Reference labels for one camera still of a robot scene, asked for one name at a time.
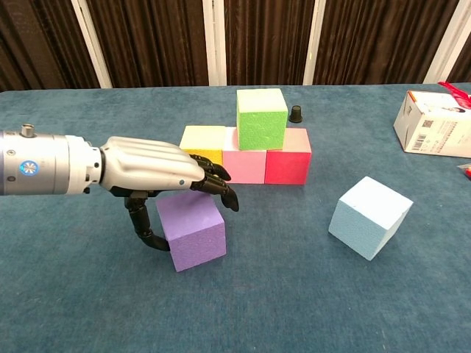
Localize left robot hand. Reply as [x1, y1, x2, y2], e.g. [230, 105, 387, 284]
[99, 136, 240, 253]

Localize yellow foam cube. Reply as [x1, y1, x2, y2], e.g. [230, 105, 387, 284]
[179, 125, 226, 167]

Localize purple foam cube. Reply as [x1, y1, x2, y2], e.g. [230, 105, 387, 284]
[155, 191, 227, 273]

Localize green foam cube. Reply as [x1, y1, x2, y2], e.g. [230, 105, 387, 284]
[235, 88, 288, 151]

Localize red foam cube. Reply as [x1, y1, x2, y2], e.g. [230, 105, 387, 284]
[263, 127, 313, 185]

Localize light blue foam cube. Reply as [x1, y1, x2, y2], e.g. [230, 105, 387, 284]
[327, 176, 414, 262]

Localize pink foam cube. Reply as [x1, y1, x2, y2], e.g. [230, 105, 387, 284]
[222, 126, 267, 185]

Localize dark brown curtain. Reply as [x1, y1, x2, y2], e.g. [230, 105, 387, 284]
[0, 0, 471, 93]

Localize teal felt table cover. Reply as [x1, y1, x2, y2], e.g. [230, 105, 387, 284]
[0, 83, 471, 353]

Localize white printed cardboard box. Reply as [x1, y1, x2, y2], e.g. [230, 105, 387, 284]
[392, 90, 471, 159]

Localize white frame post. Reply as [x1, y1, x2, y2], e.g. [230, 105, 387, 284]
[302, 0, 327, 86]
[70, 0, 113, 89]
[422, 0, 471, 85]
[202, 0, 228, 87]

